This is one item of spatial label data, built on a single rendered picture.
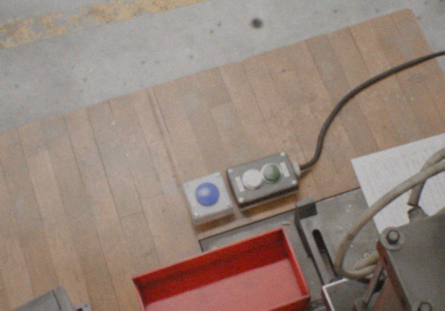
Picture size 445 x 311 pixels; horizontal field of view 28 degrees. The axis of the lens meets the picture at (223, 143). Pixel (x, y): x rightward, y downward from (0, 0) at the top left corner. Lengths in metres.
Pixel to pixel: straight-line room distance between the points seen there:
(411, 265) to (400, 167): 0.71
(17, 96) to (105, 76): 0.26
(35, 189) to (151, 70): 1.17
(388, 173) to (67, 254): 0.54
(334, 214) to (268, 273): 0.15
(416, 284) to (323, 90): 0.80
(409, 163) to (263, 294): 0.33
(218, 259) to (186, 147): 0.21
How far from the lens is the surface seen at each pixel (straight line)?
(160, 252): 1.48
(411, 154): 1.56
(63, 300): 1.04
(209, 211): 1.47
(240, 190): 1.48
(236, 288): 1.45
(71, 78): 2.69
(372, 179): 1.53
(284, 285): 1.45
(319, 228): 1.41
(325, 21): 2.74
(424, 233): 0.85
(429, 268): 0.84
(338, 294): 1.21
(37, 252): 1.52
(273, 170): 1.48
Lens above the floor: 2.30
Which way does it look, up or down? 65 degrees down
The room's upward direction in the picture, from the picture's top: 4 degrees counter-clockwise
